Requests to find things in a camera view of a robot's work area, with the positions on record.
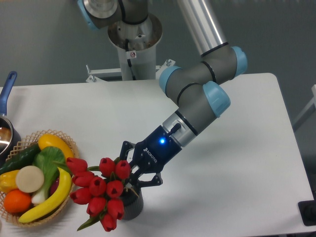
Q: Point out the white frame at right edge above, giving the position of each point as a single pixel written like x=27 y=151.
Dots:
x=306 y=112

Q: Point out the woven wicker basket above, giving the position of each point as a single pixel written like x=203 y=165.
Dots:
x=26 y=142

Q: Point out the green cucumber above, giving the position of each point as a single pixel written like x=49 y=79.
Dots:
x=20 y=160

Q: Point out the red tulip bouquet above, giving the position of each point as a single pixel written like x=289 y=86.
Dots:
x=100 y=188

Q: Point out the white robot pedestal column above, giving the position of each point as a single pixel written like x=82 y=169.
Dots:
x=136 y=47

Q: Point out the dark grey ribbed vase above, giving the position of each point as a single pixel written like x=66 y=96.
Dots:
x=133 y=203

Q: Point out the green bok choy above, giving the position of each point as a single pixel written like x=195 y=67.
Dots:
x=45 y=162

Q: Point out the beige round wooden disc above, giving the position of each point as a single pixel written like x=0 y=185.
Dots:
x=29 y=179

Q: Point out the yellow bell pepper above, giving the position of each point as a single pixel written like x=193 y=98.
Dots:
x=7 y=181

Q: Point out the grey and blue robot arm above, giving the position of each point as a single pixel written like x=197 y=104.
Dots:
x=196 y=91

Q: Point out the black device at table edge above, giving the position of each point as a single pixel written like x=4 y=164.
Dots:
x=308 y=212

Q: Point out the blue handled saucepan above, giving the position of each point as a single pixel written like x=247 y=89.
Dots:
x=9 y=137

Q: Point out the yellow banana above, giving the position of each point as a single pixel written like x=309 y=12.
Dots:
x=54 y=201

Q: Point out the purple eggplant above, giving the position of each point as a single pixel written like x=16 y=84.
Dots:
x=54 y=187

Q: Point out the orange fruit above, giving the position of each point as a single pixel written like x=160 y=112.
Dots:
x=17 y=201

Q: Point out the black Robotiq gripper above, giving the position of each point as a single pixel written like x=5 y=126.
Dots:
x=150 y=156

